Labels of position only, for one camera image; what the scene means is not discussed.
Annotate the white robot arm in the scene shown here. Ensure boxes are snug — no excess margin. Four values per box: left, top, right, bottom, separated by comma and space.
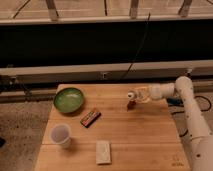
148, 76, 213, 171

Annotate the blue black power adapter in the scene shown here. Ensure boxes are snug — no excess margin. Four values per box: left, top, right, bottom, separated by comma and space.
167, 98, 183, 106

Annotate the small red-brown object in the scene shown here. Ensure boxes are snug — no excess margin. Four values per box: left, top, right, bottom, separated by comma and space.
127, 100, 136, 110

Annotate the brown chocolate bar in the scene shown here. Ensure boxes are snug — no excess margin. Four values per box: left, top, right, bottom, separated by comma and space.
80, 109, 101, 128

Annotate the beige sponge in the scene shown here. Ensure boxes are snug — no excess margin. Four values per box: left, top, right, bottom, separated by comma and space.
96, 140, 111, 165

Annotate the green bowl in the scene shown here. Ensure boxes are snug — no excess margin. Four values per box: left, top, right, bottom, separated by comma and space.
53, 87, 84, 114

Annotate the translucent plastic cup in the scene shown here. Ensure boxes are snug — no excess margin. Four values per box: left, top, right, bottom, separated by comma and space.
49, 124, 71, 149

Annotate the black floor cable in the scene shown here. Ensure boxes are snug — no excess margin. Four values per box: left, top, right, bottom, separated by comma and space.
171, 95, 213, 138

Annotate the black hanging cable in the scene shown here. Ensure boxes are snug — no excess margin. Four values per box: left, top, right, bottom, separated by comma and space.
118, 12, 152, 82

